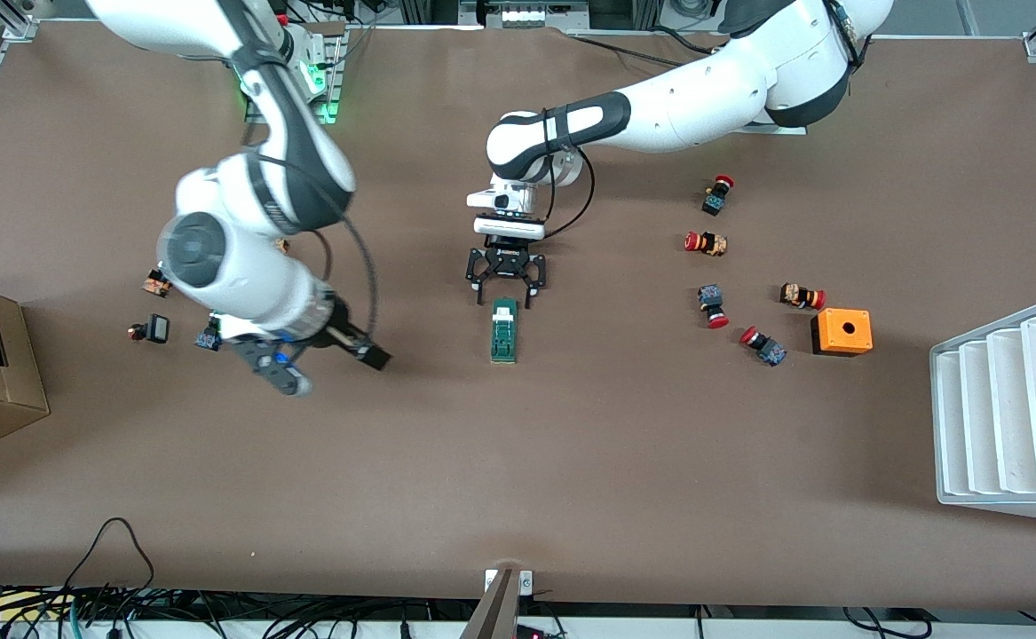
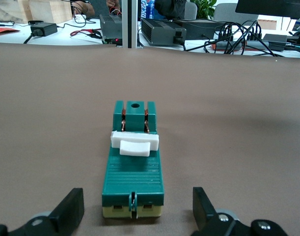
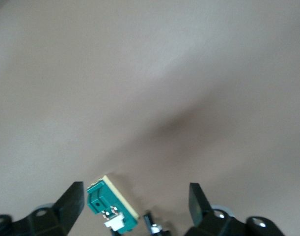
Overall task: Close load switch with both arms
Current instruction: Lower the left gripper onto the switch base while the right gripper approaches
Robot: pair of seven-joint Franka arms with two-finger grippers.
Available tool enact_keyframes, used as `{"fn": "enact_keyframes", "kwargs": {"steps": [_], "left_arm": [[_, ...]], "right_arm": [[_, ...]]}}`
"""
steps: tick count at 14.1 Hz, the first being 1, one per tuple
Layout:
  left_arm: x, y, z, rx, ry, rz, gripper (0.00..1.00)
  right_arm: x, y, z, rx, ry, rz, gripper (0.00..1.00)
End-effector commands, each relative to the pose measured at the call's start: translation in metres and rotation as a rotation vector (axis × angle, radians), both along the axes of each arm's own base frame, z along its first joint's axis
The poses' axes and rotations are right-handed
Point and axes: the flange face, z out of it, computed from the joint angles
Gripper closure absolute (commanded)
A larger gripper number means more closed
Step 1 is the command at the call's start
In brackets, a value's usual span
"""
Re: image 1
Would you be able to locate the brown cardboard box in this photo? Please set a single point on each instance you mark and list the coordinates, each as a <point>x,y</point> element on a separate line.
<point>3,399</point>

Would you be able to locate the black selector switch orange block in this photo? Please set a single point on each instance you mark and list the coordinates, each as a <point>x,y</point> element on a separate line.
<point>281,245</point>
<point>157,285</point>

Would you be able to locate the red mushroom button blue block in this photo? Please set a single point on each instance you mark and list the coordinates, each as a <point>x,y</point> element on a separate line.
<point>716,197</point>
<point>764,346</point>
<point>712,302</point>

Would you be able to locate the green push button blue block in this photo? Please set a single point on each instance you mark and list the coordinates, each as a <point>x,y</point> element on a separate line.
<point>208,340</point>

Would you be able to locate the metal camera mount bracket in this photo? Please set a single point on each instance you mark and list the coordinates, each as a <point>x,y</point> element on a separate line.
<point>495,612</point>

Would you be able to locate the red mushroom button orange block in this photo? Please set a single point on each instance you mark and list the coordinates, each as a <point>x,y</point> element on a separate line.
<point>707,243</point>
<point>802,295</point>

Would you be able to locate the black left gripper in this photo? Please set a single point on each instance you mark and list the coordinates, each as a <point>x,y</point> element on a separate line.
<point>508,257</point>

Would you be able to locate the grey device with white lights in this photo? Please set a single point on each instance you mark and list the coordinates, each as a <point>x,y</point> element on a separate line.
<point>525,14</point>

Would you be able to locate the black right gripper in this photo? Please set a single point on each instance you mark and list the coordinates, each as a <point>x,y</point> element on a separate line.
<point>344,335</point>

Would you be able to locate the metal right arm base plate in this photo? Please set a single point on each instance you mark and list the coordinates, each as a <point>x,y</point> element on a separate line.
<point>337,80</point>

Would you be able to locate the white slotted rack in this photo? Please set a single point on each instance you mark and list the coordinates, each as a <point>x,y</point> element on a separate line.
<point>1010,417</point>

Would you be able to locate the green terminal block rail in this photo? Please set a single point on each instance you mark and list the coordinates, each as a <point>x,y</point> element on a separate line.
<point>504,337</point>

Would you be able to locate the orange button enclosure box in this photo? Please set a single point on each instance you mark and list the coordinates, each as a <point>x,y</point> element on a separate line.
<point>837,335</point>

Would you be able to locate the brown table mat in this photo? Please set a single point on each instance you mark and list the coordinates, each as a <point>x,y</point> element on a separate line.
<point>518,461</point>

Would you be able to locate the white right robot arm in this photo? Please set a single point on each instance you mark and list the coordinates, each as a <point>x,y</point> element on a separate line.
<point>216,248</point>

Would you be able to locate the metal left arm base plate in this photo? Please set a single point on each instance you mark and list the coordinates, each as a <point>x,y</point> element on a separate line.
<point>784,130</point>

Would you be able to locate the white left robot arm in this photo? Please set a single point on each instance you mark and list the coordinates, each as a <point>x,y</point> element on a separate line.
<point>704,98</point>

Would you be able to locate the rectangular white illuminated button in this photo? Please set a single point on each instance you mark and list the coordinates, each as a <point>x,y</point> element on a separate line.
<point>156,329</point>

